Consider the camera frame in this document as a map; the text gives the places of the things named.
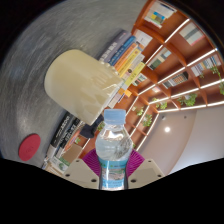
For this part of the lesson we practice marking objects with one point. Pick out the clear blue-capped water bottle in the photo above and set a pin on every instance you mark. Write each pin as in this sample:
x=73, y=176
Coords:
x=113, y=150

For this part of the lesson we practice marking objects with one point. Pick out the dark book stack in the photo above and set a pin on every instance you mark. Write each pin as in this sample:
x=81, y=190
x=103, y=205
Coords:
x=65, y=131

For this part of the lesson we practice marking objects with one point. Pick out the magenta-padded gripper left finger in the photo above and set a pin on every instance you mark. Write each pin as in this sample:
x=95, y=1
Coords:
x=80, y=171

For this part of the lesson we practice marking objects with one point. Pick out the brown chair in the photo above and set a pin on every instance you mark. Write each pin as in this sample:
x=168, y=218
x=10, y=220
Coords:
x=71, y=153

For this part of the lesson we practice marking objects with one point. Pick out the flat round red coaster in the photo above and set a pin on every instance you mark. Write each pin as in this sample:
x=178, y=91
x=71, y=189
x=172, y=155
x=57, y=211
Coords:
x=29, y=147

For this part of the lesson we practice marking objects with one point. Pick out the black office chair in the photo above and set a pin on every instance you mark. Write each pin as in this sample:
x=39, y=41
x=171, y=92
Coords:
x=89, y=130

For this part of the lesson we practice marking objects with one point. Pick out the wooden shelf unit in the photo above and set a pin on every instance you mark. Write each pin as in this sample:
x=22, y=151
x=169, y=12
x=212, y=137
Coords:
x=180, y=56

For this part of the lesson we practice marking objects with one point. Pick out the cream plastic cup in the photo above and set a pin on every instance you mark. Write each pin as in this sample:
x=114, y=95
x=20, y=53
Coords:
x=80, y=83

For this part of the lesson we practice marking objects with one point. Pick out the tall green-white drink carton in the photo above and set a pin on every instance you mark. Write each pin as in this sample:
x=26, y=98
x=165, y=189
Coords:
x=60, y=163

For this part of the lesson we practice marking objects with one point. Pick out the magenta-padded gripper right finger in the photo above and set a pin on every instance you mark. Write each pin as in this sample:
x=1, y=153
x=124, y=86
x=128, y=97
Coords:
x=146, y=171

